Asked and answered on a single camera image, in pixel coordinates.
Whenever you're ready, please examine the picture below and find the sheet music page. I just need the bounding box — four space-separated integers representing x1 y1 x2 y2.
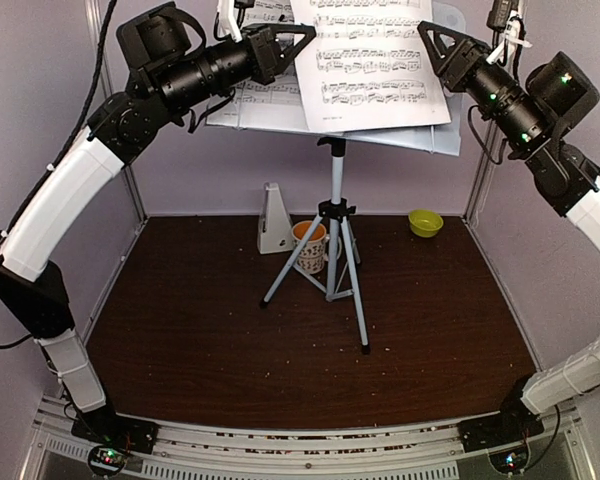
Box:
291 0 451 133
205 0 309 133

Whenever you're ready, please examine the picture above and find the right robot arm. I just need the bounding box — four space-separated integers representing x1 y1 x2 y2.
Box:
418 21 600 451

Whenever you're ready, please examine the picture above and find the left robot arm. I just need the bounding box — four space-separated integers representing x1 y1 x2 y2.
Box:
0 2 316 445

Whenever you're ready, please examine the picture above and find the white perforated music stand desk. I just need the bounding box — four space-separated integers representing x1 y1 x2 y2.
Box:
306 1 465 155

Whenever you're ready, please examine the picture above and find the green bowl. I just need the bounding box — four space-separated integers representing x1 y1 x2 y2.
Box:
408 209 444 238

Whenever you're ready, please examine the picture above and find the white tripod stand pole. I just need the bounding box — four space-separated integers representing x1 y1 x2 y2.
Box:
259 136 371 355

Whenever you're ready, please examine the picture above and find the white metronome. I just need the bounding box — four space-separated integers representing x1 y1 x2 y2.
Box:
257 182 293 255

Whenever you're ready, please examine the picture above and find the yellow patterned mug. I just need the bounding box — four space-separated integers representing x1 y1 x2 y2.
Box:
291 220 330 275

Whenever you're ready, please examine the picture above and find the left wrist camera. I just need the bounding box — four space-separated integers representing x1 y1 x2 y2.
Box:
213 0 256 44

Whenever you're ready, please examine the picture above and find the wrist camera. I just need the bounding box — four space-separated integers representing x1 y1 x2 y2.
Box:
484 0 534 66
213 0 256 44

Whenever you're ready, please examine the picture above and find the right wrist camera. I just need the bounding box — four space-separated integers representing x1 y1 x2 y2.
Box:
484 0 534 66

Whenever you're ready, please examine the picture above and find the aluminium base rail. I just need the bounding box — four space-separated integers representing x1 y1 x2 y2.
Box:
29 394 591 480

